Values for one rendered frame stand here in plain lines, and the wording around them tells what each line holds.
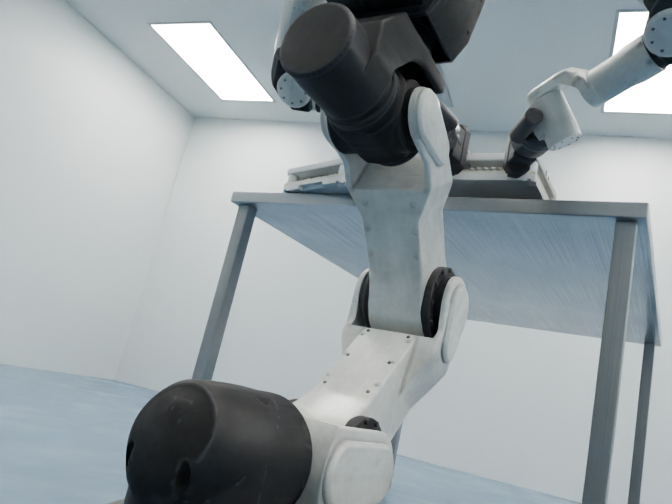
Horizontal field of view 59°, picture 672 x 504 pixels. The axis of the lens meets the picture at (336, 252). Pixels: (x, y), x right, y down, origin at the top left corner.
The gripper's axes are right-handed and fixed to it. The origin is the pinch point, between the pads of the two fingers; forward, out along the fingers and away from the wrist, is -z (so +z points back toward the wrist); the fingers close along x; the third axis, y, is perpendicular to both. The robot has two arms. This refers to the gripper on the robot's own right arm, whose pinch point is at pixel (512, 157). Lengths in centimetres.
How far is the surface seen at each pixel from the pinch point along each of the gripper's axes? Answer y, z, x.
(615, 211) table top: 18.8, 13.8, 13.1
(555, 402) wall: 152, -325, 38
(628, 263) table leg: 22.6, 14.0, 23.4
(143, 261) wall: -225, -472, -18
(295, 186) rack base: -50, -27, 10
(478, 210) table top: -5.5, -1.4, 14.0
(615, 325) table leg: 21.6, 13.6, 36.4
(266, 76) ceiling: -129, -356, -188
